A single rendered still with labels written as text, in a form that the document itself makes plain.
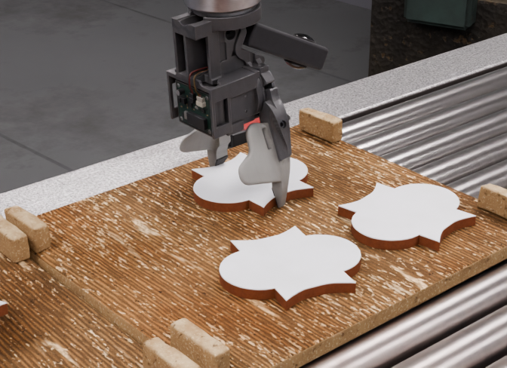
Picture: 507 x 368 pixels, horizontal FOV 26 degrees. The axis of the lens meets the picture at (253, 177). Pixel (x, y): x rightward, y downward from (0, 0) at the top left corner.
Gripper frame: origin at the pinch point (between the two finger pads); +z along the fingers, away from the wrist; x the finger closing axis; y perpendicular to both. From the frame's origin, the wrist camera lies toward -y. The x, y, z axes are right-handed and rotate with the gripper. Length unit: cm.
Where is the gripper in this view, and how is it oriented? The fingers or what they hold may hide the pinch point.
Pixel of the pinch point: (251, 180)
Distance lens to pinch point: 116.0
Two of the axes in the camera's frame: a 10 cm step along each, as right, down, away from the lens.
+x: 6.5, 3.3, -6.8
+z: 0.5, 8.8, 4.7
